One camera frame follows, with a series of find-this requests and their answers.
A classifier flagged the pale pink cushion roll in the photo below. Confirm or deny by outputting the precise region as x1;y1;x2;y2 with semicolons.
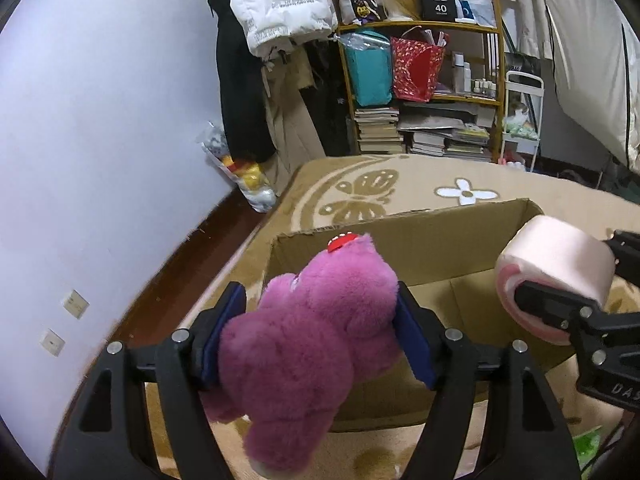
495;214;615;346

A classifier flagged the pink plush bear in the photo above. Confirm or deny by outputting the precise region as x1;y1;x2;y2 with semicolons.
201;233;401;479

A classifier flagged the green tissue pack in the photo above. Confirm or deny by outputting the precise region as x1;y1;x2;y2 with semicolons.
573;426;602;472

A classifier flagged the open cardboard box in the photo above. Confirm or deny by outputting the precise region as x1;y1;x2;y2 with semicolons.
259;197;601;434

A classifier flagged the white metal cart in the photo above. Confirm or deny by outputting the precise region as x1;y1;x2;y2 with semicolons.
499;70;544;172

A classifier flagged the plastic bag of toys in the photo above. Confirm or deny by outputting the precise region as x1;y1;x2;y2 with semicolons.
200;122;277;214

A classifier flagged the white curtain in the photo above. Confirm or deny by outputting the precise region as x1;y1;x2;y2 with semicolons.
515;0;639;174

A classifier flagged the black hanging coat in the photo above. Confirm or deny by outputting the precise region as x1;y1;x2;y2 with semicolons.
207;0;276;164

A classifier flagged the wooden bookshelf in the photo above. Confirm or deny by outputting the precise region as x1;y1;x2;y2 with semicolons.
335;0;504;159

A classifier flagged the stack of books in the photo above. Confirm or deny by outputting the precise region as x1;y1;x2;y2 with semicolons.
354;106;406;154

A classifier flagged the red gift bag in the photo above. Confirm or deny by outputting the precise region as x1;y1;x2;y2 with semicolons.
390;27;449;103

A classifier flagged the black box numbered 40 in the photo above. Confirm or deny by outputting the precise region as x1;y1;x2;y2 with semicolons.
419;0;458;22

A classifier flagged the teal bag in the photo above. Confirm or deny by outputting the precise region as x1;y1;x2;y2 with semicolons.
341;30;393;107

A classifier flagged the white puffer jacket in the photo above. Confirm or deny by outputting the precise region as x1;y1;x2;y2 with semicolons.
230;0;337;61

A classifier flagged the upper wall socket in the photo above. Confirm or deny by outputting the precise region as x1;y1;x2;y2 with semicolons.
62;289;89;320

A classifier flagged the wall socket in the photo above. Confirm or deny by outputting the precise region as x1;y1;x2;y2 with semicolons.
62;289;89;320
40;330;65;358

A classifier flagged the lower wall socket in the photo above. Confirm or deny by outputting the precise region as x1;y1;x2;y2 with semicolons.
40;330;65;358

